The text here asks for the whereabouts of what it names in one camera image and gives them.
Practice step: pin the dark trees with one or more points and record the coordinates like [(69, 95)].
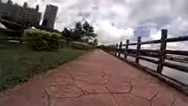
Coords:
[(82, 31)]

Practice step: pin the red stone paved path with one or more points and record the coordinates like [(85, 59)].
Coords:
[(106, 77)]

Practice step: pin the round green bush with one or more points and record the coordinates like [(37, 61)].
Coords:
[(43, 38)]

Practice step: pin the dark tower building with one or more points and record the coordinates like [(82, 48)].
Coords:
[(49, 17)]

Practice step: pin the green grass strip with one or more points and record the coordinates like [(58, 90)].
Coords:
[(20, 64)]

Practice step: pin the wide dark building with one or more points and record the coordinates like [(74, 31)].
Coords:
[(15, 14)]

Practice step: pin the grey concrete kerb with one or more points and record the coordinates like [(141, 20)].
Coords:
[(179, 85)]

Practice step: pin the grey river water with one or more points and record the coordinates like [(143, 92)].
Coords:
[(186, 79)]

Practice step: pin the dark wooden rail fence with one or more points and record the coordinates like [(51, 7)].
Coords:
[(162, 49)]

